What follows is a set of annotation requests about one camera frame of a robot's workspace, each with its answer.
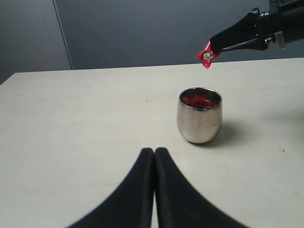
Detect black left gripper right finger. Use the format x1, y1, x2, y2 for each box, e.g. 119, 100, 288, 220
154, 147, 241, 228

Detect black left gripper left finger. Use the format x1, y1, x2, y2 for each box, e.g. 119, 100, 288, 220
70, 148, 154, 228

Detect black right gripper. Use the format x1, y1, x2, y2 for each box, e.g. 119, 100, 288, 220
210, 0, 304, 53

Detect single red candy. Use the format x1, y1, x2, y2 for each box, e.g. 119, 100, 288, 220
195, 41, 220, 69

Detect red candies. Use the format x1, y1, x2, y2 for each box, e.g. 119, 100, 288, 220
181, 94, 217, 109

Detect stainless steel cup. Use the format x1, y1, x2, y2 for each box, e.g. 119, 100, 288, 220
176, 87, 223, 144

